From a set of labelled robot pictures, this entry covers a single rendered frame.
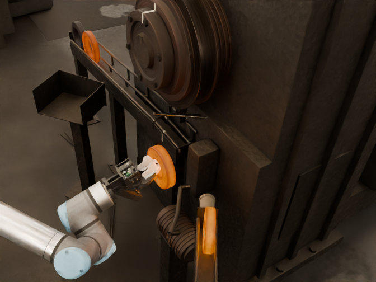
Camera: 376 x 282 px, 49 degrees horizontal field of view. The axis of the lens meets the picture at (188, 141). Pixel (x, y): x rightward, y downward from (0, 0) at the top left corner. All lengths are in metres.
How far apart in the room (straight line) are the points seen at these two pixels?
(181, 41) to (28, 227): 0.72
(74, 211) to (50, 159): 1.40
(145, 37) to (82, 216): 0.62
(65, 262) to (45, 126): 1.85
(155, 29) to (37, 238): 0.72
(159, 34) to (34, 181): 1.51
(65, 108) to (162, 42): 0.88
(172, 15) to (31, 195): 1.52
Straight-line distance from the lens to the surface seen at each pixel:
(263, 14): 1.27
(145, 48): 1.43
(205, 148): 1.54
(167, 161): 1.35
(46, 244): 1.26
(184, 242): 1.59
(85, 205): 1.34
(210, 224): 1.34
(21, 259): 2.28
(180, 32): 1.35
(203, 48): 1.32
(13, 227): 1.30
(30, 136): 2.93
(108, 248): 1.35
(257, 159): 1.42
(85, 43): 2.52
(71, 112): 2.06
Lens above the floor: 1.84
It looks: 41 degrees down
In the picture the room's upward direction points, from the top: 4 degrees clockwise
